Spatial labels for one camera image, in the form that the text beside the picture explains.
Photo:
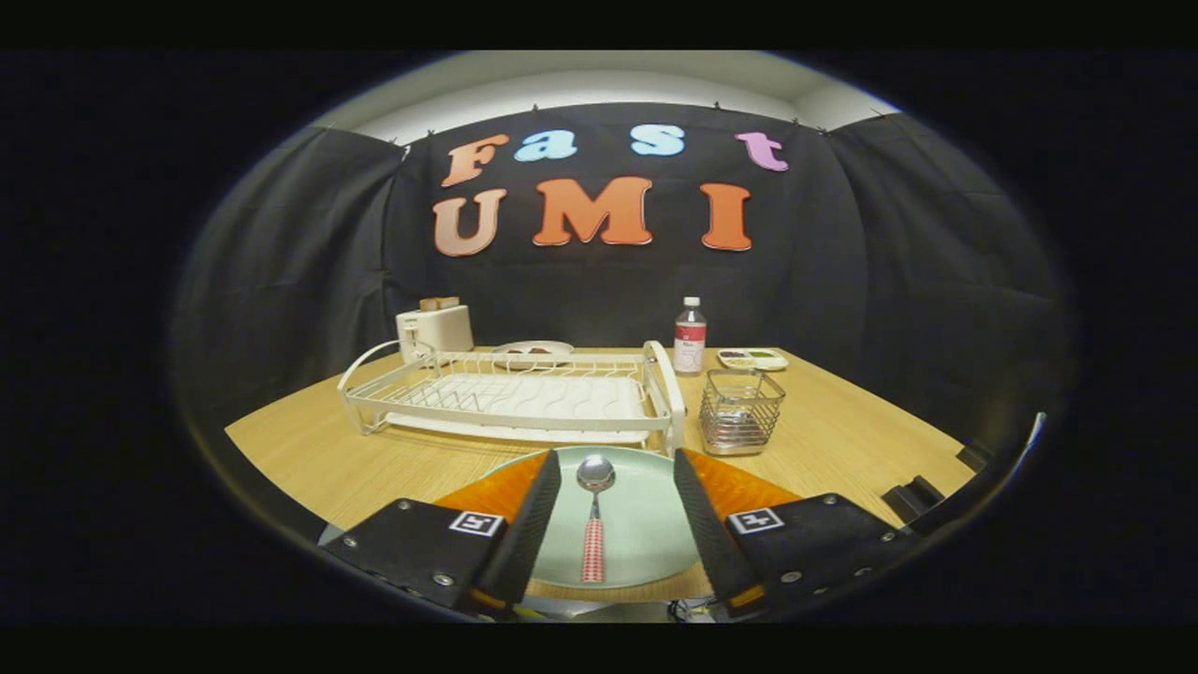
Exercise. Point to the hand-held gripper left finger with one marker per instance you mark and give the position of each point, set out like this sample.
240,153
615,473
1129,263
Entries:
524,534

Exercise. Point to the pale green plate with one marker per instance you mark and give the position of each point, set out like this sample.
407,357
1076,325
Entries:
646,524

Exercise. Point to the clear bottle with red label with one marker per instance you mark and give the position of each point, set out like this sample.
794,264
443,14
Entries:
690,342

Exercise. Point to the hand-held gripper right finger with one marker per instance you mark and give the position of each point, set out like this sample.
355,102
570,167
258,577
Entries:
707,534

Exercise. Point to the black backdrop cloth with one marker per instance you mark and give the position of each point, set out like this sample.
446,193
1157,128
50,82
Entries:
599,290

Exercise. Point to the white divided condiment tray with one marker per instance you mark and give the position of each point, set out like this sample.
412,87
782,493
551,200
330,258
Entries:
753,359

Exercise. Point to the white toaster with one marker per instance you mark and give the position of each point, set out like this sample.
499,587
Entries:
440,329

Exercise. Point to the white plate with meat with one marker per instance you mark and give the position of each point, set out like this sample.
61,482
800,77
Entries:
543,346

